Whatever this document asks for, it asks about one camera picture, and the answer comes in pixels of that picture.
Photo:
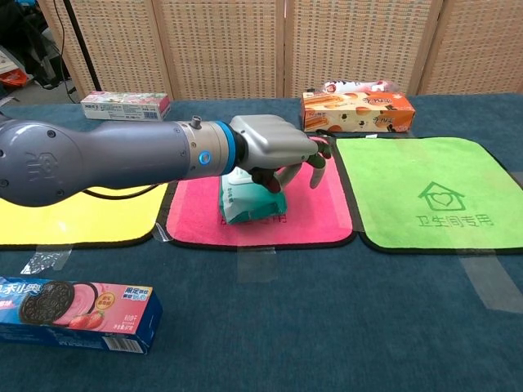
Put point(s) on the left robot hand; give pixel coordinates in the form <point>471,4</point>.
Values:
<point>269,143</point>

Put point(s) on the teal wet wipes pack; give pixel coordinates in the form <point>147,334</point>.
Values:
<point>249,206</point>

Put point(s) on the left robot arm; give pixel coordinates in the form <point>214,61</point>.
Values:
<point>102,159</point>

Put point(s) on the orange cake box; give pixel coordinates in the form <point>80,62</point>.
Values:
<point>359,112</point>

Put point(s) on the pink floral toothpaste box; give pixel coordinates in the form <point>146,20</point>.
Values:
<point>126,107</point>

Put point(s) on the long blue Oreo box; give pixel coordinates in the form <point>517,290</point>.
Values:
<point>81,306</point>

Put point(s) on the pink microfiber cloth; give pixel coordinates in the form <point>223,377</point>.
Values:
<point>310,216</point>

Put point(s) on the white red snack bag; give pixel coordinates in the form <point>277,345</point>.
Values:
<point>359,87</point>

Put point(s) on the woven folding screen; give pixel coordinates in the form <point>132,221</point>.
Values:
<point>229,45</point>

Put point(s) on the clear tape strip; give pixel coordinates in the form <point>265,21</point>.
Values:
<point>257,265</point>
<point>45,259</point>
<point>490,281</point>

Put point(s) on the green microfiber cloth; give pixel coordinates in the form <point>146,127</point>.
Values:
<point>408,171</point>

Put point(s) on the yellow microfiber cloth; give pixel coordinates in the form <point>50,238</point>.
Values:
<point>81,220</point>

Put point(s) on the black tripod stand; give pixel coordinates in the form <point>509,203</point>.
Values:
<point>83,49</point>

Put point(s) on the orange plastic bag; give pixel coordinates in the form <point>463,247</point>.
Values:
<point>13,78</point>

